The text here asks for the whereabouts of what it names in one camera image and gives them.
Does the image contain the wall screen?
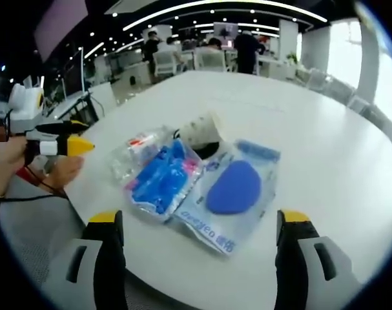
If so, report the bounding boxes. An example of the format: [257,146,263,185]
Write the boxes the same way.
[213,21,240,41]

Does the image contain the blue sponge packet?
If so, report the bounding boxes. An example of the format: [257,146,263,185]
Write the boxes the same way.
[169,138,282,258]

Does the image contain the person's left hand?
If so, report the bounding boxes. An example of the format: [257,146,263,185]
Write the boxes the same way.
[0,137,83,194]

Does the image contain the white office chair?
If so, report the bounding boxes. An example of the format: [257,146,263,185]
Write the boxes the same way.
[194,48,231,74]
[152,50,179,78]

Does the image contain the clear packet with red label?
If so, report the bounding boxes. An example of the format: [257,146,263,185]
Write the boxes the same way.
[108,125,174,185]

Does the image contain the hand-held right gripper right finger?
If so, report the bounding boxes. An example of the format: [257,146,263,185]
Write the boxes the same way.
[274,209,361,310]

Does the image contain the white table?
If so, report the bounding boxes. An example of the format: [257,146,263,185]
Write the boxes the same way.
[61,70,392,310]

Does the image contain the blue toy plastic packet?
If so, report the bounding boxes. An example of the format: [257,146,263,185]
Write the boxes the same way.
[123,138,205,224]

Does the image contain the white desk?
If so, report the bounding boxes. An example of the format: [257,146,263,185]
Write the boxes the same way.
[43,90,101,125]

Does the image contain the white paper cup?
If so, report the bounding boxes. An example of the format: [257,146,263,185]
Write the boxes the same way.
[179,110,229,146]

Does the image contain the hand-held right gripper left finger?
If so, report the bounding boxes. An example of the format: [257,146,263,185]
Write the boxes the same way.
[41,209,128,310]

